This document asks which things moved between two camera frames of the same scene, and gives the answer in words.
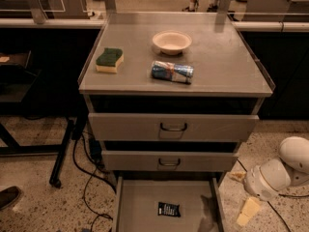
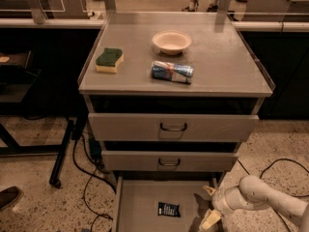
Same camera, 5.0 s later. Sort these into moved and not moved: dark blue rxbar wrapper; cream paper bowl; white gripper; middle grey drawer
Moved: white gripper
Not moved: cream paper bowl; dark blue rxbar wrapper; middle grey drawer
